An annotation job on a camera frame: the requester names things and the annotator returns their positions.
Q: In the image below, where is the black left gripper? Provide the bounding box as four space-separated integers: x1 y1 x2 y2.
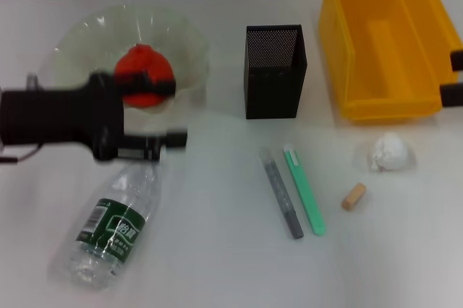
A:
0 72 179 163

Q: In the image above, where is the red pomegranate toy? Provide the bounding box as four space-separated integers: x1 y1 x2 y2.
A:
114 43 177 108

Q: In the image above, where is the white paper ball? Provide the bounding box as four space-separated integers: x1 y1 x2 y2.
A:
368 132 412 174

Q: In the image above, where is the clear bottle with green label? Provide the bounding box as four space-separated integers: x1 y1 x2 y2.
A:
66 161 164 291

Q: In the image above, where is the small wooden block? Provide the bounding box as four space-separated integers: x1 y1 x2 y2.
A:
340 182 368 212

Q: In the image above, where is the mint green pen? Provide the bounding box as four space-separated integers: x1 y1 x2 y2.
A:
281 143 328 237

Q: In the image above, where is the clear green wavy glass plate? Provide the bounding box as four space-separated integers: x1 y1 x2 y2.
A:
51 4 212 116

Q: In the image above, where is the black mesh pen holder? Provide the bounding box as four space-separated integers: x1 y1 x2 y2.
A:
245 24 309 121

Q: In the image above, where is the grey pen with clear cap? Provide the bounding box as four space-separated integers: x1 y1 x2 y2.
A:
258 146 306 241

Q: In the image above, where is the yellow plastic bin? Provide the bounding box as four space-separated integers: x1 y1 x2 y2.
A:
318 0 463 123

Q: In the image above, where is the thin left gripper cable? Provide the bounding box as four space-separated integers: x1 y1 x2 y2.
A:
0 144 43 165

